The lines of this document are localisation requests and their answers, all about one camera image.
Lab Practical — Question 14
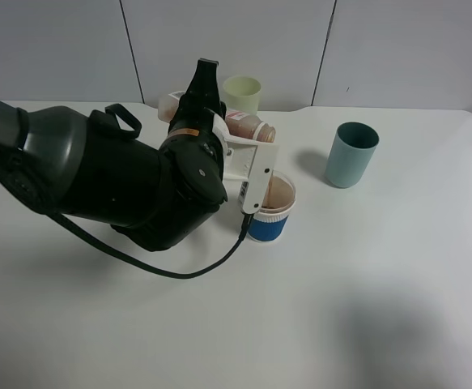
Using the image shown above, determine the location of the clear bottle with pink label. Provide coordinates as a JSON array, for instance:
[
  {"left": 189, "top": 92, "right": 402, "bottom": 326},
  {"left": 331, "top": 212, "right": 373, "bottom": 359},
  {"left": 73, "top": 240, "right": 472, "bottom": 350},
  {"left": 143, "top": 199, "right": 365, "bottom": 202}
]
[{"left": 158, "top": 91, "right": 276, "bottom": 143}]

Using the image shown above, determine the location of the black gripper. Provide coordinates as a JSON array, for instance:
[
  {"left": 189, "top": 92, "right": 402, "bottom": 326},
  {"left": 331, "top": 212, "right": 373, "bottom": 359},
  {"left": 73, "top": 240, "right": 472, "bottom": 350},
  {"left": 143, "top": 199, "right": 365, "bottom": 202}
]
[{"left": 113, "top": 58, "right": 227, "bottom": 251}]

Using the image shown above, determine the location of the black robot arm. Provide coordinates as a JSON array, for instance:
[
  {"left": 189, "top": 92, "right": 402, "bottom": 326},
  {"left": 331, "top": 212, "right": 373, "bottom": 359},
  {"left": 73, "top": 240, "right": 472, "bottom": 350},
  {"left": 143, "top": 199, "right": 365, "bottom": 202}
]
[{"left": 0, "top": 59, "right": 227, "bottom": 251}]

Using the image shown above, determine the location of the clear cup with blue sleeve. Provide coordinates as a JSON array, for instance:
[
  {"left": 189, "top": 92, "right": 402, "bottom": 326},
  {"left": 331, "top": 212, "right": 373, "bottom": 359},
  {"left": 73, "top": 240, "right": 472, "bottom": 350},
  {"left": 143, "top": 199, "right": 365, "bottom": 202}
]
[{"left": 248, "top": 170, "right": 296, "bottom": 243}]

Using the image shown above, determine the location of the pale yellow plastic cup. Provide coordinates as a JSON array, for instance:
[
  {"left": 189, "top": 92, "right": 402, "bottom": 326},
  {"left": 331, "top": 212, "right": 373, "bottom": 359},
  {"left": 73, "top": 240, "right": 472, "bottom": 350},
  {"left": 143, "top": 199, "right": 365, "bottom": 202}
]
[{"left": 223, "top": 75, "right": 262, "bottom": 115}]

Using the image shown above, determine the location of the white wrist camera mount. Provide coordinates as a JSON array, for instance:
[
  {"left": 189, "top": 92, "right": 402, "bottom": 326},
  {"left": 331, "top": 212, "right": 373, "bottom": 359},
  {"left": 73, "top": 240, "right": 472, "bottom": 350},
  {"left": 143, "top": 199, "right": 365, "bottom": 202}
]
[{"left": 212, "top": 113, "right": 279, "bottom": 214}]

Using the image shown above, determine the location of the teal plastic cup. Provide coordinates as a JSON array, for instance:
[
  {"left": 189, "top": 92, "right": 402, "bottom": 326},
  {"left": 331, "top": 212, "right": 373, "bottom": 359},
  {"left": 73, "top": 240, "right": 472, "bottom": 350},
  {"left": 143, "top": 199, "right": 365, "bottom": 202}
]
[{"left": 325, "top": 122, "right": 380, "bottom": 188}]

